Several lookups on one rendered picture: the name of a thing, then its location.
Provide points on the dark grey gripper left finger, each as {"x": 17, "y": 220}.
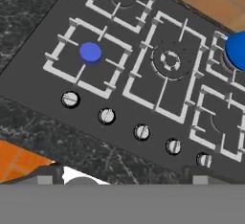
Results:
{"x": 58, "y": 173}

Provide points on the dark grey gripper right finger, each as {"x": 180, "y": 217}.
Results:
{"x": 189, "y": 175}

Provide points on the silver black stove knob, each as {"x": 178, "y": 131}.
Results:
{"x": 173, "y": 146}
{"x": 70, "y": 99}
{"x": 106, "y": 116}
{"x": 142, "y": 132}
{"x": 204, "y": 160}

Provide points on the dark grey stove hob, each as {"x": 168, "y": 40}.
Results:
{"x": 28, "y": 74}

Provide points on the blue burner flame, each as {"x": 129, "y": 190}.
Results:
{"x": 90, "y": 52}

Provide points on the long white stove grate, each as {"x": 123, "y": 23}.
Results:
{"x": 145, "y": 45}

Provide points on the white and grey round object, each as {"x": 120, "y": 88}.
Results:
{"x": 71, "y": 174}

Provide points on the blue round pot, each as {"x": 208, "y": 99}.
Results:
{"x": 236, "y": 50}

